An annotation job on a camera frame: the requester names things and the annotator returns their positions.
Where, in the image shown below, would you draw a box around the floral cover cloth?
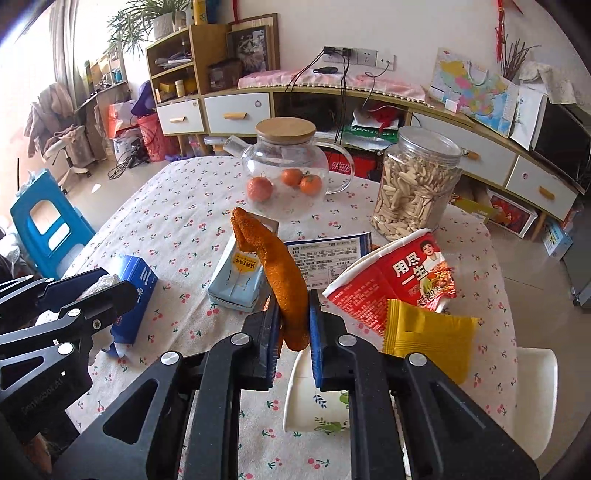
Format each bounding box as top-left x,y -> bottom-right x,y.
519,60 -> 585,108

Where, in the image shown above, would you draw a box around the red instant noodle bowl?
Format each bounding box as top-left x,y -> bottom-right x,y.
322,228 -> 458,337

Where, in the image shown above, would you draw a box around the orange peel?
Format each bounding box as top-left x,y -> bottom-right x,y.
231,207 -> 310,352

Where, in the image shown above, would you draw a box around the white wall socket strip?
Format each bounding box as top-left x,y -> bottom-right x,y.
322,46 -> 396,71

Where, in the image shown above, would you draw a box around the colourful map board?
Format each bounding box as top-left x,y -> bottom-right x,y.
429,48 -> 520,139

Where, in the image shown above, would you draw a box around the black microwave oven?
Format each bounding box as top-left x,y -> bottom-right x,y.
531,102 -> 591,182

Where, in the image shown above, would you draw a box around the purple bag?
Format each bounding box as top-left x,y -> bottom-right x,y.
131,80 -> 158,117

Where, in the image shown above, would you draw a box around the long white wooden cabinet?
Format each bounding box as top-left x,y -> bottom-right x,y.
154,85 -> 580,241

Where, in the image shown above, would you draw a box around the pink lace cloth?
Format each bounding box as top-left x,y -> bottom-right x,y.
237,68 -> 428,103

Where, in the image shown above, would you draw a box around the red plastic bag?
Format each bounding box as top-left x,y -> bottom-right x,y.
137,113 -> 163,162

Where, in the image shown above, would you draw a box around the white blue milk carton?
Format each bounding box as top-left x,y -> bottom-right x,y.
207,215 -> 280,311

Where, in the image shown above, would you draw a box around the red cloth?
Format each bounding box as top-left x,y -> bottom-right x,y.
365,104 -> 400,126

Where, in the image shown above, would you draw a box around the light curtain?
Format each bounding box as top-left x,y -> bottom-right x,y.
48,0 -> 89,93

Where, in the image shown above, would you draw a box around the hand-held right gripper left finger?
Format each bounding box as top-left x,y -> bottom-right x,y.
51,295 -> 284,480

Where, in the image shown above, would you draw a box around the dried twigs bunch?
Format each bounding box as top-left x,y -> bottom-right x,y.
501,39 -> 542,81

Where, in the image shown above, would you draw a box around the white plastic bin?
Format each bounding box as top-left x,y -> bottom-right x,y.
512,347 -> 558,462

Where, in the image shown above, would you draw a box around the potted green plant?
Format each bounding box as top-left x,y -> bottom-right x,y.
108,0 -> 190,51

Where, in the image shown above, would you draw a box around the glass teapot with bamboo lid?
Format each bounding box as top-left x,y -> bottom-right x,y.
224,117 -> 355,206

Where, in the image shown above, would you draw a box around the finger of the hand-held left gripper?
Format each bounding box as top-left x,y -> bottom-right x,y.
0,279 -> 140,403
0,268 -> 112,320

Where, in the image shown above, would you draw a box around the clear plastic snack jar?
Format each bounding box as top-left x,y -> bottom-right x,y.
370,126 -> 464,241

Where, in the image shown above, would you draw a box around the yellow tiger print box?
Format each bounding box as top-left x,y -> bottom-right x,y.
450,191 -> 496,223

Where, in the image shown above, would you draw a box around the white printed paper cup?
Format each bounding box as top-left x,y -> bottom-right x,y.
283,357 -> 352,437

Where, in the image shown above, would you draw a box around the black power cable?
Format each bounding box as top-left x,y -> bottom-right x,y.
284,48 -> 338,93

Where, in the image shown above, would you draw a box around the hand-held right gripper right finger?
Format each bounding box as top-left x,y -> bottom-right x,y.
307,290 -> 541,480

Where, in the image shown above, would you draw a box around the green white shopping bag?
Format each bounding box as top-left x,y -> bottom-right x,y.
344,111 -> 400,153

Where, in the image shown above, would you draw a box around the orange white shopping bag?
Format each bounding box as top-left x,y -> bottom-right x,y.
108,102 -> 139,139

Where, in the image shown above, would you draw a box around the dark side desk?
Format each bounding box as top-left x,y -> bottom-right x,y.
74,80 -> 131,162

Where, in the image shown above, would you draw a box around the grey tissue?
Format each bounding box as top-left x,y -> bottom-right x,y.
81,274 -> 124,303

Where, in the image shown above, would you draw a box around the red hanging ornament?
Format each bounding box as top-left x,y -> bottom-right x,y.
494,0 -> 509,63

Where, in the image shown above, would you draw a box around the yellow snack wrapper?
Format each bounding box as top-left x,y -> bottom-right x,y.
382,299 -> 481,385

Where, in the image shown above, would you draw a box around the blue tissue box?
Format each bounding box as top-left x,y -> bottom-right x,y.
102,254 -> 158,357

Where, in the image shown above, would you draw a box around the cherry print tablecloth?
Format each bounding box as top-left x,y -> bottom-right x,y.
60,157 -> 520,480

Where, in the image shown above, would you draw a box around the office chair with clothes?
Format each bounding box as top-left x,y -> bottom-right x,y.
28,82 -> 95,195

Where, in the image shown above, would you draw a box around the red rabbit print box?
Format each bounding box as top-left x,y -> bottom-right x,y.
487,189 -> 539,239

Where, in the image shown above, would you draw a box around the flat red gift box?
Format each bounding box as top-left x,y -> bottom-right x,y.
325,152 -> 385,182

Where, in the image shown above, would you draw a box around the framed cat picture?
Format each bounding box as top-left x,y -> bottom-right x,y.
226,25 -> 271,75

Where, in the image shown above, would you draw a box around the blue plastic stool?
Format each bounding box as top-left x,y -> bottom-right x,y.
10,168 -> 98,280

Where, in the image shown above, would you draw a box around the wooden shelf unit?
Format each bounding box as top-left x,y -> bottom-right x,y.
145,23 -> 232,100

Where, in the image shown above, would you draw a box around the white paper bag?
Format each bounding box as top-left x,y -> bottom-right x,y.
510,85 -> 549,151

